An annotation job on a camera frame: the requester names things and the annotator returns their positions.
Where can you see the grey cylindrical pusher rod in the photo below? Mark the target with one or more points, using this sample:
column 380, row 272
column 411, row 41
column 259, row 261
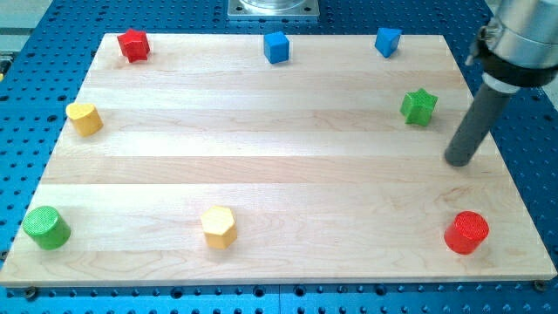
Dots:
column 488, row 104

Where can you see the yellow hexagon block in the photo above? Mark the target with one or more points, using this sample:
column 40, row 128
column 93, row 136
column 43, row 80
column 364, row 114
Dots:
column 219, row 227

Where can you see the green star block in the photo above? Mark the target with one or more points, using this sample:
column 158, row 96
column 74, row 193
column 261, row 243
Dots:
column 417, row 107

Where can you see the red cylinder block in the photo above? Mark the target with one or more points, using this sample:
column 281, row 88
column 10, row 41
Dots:
column 466, row 232

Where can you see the green cylinder block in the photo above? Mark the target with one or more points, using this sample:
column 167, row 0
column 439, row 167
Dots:
column 46, row 227

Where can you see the yellow heart block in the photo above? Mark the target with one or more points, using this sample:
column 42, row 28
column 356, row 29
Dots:
column 84, row 118

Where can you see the light wooden board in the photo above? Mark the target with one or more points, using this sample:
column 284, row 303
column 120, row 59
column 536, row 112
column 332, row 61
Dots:
column 327, row 182

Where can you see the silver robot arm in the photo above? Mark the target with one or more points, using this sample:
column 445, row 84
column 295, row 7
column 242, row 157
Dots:
column 518, row 46

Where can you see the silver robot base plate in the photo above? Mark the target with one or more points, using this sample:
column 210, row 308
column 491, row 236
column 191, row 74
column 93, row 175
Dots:
column 273, row 8

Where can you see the blue cube block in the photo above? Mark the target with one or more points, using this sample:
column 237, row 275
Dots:
column 276, row 47

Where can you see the red star block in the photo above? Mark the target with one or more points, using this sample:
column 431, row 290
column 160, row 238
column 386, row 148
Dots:
column 134, row 45

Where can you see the blue triangular block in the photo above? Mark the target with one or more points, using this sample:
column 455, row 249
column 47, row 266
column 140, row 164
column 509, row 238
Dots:
column 387, row 40

